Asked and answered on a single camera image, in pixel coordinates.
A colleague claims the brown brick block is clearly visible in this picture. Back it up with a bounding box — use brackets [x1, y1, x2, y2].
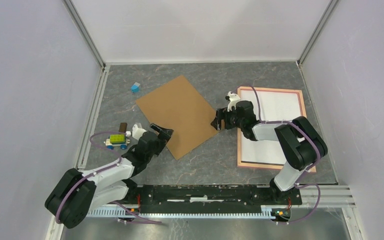
[118, 122, 128, 134]

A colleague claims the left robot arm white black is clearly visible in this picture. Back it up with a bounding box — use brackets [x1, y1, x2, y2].
[44, 123, 175, 229]

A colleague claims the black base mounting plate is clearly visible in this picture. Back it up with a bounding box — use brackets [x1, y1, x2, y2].
[118, 184, 303, 214]

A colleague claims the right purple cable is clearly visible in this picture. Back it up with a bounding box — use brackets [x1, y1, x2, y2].
[231, 85, 322, 225]

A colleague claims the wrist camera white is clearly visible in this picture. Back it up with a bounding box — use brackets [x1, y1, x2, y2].
[125, 122, 147, 140]
[225, 91, 241, 112]

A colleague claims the landscape photo print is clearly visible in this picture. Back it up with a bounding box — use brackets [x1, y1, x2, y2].
[240, 89, 303, 165]

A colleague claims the purple cable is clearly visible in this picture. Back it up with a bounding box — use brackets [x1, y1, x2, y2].
[55, 131, 163, 226]
[231, 85, 322, 225]

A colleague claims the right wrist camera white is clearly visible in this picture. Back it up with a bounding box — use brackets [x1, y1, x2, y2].
[225, 91, 241, 112]

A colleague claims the brown backing board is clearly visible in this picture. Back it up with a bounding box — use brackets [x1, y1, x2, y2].
[136, 75, 218, 160]

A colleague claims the slotted cable duct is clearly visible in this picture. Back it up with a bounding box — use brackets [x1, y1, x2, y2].
[86, 205, 276, 220]

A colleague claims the blue cube block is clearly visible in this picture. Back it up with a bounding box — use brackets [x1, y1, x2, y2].
[130, 82, 141, 93]

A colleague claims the pink wooden picture frame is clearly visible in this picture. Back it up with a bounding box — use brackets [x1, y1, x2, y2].
[236, 86, 317, 174]

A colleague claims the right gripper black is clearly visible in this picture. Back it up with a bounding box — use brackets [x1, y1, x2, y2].
[209, 106, 244, 132]

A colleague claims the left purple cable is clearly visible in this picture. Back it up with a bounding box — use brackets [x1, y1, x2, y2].
[55, 131, 163, 226]

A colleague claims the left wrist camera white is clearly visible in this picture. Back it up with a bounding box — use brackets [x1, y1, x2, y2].
[125, 122, 147, 140]

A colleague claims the toy brick car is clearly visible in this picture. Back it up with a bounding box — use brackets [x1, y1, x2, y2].
[104, 134, 131, 150]

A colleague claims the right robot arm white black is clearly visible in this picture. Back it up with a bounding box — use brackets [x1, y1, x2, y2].
[210, 100, 328, 204]

